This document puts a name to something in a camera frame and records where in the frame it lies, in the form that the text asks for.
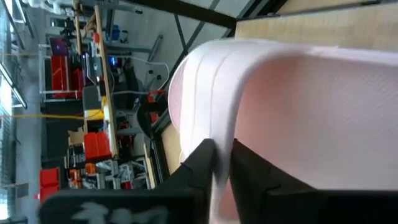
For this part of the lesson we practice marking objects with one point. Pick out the black metal table frame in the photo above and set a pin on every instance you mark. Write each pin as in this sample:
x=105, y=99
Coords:
x=202, y=15

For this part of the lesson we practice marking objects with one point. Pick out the red storage bin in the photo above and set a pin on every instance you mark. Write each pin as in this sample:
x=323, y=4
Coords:
x=96, y=144
x=49, y=183
x=62, y=77

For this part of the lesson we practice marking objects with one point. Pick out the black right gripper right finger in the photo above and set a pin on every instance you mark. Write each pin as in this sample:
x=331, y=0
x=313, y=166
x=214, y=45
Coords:
x=280, y=199

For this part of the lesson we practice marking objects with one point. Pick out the wooden workbench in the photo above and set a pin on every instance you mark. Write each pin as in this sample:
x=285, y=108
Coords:
x=107, y=93

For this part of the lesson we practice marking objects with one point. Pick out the wooden shelf with black frame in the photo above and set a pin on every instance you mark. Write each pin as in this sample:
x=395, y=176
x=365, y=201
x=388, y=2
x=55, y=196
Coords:
x=311, y=31

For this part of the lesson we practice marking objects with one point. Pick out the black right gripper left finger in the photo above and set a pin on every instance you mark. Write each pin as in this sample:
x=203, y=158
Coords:
x=199, y=168

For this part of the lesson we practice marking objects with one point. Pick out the pink slide sandal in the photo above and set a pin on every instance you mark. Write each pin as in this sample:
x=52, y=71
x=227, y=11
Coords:
x=295, y=118

